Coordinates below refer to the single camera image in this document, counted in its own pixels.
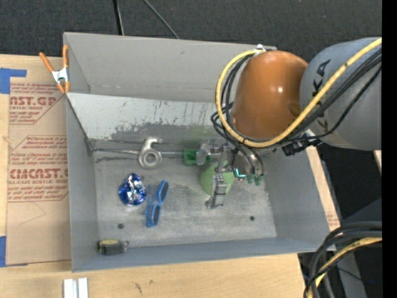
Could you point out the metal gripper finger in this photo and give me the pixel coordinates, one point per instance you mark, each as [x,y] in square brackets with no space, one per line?
[218,192]
[203,154]

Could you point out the dark green small block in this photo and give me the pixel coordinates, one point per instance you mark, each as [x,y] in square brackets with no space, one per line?
[189,157]

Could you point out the light green cup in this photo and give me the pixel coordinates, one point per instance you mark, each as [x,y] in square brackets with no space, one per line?
[207,179]

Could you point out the grey metal bin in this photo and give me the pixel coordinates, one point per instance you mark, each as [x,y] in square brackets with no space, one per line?
[186,216]

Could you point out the blue sunglasses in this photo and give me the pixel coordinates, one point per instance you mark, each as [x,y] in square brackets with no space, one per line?
[155,210]

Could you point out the blue and silver foil packet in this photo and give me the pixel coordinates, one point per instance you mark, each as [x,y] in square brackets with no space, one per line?
[131,190]

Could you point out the yellow and black tape measure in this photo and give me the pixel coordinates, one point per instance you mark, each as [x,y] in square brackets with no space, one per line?
[110,247]

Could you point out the brown cardboard board, red print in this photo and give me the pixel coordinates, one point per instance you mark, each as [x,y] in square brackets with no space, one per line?
[37,166]

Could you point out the black cylinder on white bracket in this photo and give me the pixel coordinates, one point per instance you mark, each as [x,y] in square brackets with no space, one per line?
[293,148]

